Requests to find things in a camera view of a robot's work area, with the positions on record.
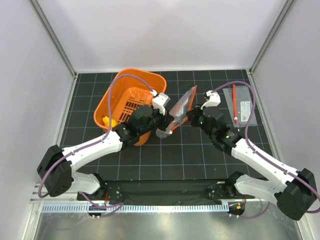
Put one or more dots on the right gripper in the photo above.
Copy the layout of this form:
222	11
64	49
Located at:
192	116

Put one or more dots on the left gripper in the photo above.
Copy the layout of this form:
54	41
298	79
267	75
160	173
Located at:
165	119

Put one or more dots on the clear zip bag orange zipper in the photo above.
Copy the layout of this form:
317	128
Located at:
178	112

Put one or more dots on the orange plastic basket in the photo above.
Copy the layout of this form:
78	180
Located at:
129	89

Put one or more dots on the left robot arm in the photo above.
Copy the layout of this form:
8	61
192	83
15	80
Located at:
58	168

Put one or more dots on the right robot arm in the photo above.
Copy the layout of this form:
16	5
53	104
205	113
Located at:
292	191

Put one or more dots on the spare clear zip bag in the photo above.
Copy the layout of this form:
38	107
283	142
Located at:
239	103

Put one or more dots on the yellow toy squash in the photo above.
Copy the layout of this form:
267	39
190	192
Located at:
108	122

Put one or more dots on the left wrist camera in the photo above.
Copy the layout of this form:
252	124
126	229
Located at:
160	102

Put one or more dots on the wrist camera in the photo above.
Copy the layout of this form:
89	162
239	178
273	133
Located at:
160	102
213	99

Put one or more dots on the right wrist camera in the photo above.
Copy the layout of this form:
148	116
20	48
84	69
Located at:
213	99

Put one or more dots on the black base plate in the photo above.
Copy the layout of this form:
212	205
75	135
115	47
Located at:
166	192

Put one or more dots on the slotted cable duct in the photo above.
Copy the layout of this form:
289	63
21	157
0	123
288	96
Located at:
89	208

